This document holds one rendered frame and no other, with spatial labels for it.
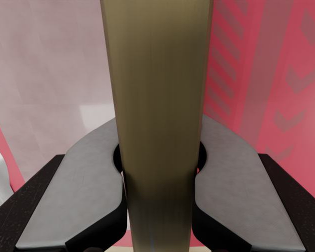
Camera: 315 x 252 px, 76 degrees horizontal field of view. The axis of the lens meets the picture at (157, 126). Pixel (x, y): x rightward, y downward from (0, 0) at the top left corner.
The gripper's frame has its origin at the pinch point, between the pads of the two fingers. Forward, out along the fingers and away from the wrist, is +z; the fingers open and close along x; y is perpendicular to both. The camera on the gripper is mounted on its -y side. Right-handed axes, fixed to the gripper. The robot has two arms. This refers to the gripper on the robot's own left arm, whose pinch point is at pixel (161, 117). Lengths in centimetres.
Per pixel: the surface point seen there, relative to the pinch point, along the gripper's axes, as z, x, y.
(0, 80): 4.8, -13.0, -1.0
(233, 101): 4.8, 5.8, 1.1
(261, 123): 4.7, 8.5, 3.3
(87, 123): 4.7, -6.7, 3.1
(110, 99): 4.7, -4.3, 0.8
